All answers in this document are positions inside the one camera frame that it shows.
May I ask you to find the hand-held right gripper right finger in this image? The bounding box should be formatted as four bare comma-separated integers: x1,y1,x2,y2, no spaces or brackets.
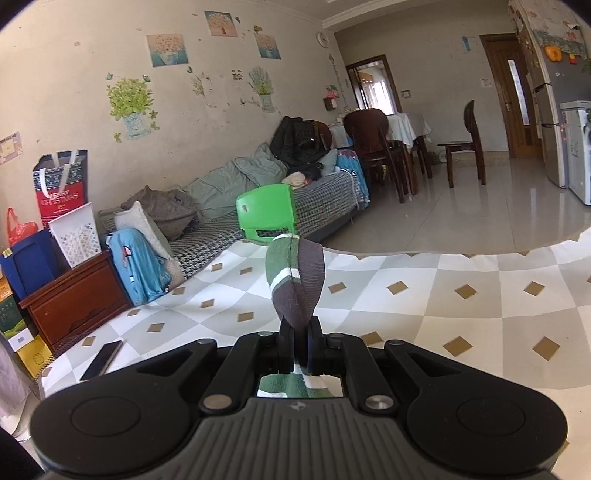
308,319,465,413

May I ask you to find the lavender pot wall sticker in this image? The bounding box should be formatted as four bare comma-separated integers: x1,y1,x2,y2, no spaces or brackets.
247,66,278,114

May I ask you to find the smartphone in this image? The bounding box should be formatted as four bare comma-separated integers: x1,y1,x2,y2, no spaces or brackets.
79,340,124,382

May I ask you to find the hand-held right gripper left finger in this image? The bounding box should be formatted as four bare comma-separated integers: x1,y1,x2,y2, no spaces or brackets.
136,319,294,413

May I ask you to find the diamond patterned table cover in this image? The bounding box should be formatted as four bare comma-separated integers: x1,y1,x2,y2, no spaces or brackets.
39,237,591,402

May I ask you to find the person's dark clothing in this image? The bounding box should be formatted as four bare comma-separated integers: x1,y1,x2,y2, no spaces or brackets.
0,425,44,480

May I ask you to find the dining table with white cloth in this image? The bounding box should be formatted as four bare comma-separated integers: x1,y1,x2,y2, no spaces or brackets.
330,111,435,195

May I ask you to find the dark wooden dining chair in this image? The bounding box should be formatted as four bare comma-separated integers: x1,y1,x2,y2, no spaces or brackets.
344,108,414,204
436,99,488,189

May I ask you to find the white chest freezer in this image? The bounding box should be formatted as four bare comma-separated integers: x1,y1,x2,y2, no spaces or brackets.
560,99,591,206

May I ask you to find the yellow cardboard box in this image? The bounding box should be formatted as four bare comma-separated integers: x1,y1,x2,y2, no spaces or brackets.
16,335,54,379

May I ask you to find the green brown striped t-shirt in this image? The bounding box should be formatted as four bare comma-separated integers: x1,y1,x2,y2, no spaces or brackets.
256,233,345,398

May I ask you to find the red gift bag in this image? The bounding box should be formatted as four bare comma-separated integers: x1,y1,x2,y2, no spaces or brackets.
32,148,89,229

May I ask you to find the blue plastic bin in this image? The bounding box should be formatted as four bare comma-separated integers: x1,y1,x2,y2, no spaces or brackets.
0,228,61,301

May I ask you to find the white perforated basket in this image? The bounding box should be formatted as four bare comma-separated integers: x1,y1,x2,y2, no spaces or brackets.
47,202,102,269

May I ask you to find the black jacket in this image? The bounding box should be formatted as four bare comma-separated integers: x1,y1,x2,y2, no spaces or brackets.
269,115,333,181

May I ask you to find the red plastic bag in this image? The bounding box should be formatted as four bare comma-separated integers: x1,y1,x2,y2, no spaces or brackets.
6,207,40,247

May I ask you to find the blue cartoon print cloth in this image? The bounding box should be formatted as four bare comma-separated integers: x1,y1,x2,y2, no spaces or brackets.
335,148,371,208

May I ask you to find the wooden side cabinet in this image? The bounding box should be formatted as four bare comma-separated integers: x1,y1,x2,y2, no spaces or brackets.
19,249,134,358

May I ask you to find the light blue printed garment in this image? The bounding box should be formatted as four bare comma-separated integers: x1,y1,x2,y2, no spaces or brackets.
105,227,172,305

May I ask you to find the dotted white cushion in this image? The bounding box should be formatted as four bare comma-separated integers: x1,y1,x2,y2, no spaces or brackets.
164,256,188,291

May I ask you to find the houndstooth covered sofa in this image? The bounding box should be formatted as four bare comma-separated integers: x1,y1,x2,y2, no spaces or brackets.
99,166,370,282

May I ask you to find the grey pillow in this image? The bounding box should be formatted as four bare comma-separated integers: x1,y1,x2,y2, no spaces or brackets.
113,200,174,259

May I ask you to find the grey refrigerator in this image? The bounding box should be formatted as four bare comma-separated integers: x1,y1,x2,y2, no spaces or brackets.
508,0,591,188

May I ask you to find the grey garment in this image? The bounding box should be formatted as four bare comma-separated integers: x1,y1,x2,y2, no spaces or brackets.
121,185,204,241

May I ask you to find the floral wall picture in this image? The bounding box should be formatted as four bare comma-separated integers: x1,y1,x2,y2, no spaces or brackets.
204,10,238,38
255,32,282,61
146,33,190,68

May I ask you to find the green cardboard box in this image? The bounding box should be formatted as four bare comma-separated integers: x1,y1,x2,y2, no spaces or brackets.
0,295,35,335

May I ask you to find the green plant wall sticker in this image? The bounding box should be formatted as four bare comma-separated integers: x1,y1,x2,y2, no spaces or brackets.
105,76,162,141

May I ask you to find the grey-green blanket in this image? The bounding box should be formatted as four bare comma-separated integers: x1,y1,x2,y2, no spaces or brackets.
182,143,289,222

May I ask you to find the wooden doorway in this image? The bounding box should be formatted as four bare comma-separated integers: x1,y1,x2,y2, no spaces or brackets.
345,54,399,116

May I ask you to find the wooden door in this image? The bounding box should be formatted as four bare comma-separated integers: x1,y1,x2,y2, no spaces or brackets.
479,33,541,160

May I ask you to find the green plastic chair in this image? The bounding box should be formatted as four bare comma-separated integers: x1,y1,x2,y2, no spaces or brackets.
235,183,296,243

